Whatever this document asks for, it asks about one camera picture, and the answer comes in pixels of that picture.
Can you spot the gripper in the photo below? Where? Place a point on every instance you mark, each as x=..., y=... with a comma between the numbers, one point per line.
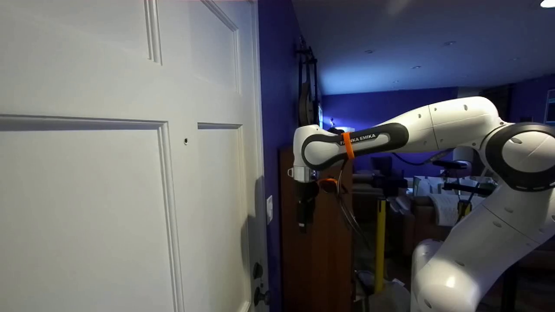
x=307, y=194

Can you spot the ceiling light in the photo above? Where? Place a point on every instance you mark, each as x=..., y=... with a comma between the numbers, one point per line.
x=548, y=3

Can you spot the camera on mount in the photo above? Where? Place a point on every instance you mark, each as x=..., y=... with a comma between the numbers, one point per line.
x=453, y=165

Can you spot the white panel door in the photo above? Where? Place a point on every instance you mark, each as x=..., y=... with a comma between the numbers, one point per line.
x=108, y=195

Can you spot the brown sofa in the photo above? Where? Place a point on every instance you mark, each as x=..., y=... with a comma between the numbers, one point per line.
x=418, y=225

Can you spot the dark deadbolt knob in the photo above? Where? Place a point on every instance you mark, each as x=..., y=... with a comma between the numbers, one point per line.
x=257, y=271

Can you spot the camera on tripod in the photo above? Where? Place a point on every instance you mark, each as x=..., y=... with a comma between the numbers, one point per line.
x=380, y=242

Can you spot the white cloth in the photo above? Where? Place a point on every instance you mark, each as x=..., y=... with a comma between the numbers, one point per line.
x=446, y=210

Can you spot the dark door knob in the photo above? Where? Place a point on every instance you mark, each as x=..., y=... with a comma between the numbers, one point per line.
x=259, y=297

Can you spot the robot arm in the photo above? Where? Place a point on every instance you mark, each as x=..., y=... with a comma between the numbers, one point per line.
x=459, y=121

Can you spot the white wall switch plate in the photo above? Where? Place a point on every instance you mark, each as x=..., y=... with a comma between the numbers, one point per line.
x=269, y=209

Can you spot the brown wooden door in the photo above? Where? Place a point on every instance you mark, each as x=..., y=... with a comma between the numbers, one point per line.
x=316, y=260

